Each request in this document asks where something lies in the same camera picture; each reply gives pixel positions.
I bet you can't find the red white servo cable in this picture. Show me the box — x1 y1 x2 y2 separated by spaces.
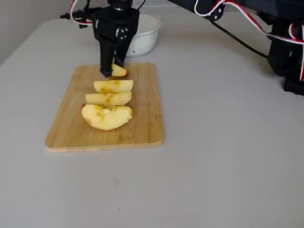
59 0 95 29
288 22 304 82
193 0 304 46

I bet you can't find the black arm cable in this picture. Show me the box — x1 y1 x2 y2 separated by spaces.
212 20 270 59

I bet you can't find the white bowl with butterfly print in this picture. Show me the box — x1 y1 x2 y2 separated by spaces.
125 14 162 57

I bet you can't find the yellow apple slice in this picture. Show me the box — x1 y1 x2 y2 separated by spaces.
93 79 134 94
85 91 133 106
81 104 133 131

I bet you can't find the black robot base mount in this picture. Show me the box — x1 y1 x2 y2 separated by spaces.
283 79 304 96

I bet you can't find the wooden cutting board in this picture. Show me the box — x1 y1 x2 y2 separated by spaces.
44 62 165 152

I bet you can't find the apple slice with red skin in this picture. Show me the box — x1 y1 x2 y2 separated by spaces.
110 63 130 77

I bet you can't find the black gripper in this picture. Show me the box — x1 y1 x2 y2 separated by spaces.
92 6 140 77

